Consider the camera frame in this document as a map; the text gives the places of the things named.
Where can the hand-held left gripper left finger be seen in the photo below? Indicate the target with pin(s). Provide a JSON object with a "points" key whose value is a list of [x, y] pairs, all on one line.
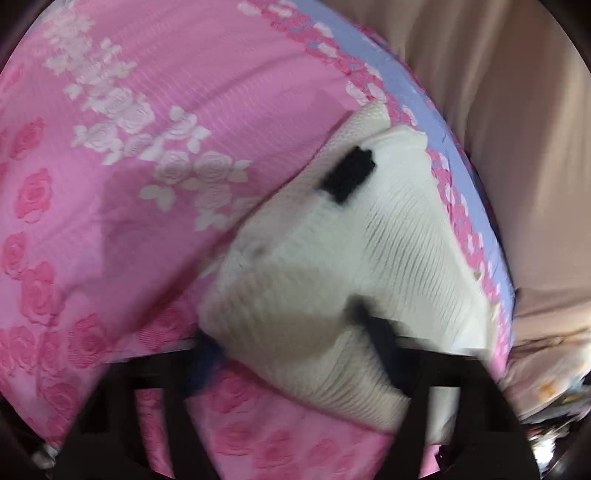
{"points": [[206, 364]]}

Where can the pink rose-patterned bedsheet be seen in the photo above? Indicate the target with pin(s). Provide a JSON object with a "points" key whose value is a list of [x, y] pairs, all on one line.
{"points": [[138, 207]]}

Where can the light patterned cloth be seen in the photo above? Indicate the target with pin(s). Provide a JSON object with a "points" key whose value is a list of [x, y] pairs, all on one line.
{"points": [[549, 383]]}

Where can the white knitted garment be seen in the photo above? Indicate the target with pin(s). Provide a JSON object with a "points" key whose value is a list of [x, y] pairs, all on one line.
{"points": [[341, 258]]}

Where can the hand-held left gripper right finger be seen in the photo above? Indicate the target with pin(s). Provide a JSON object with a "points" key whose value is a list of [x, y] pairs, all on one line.
{"points": [[385, 344]]}

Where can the beige curtain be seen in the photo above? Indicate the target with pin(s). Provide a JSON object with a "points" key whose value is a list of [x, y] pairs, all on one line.
{"points": [[503, 115]]}

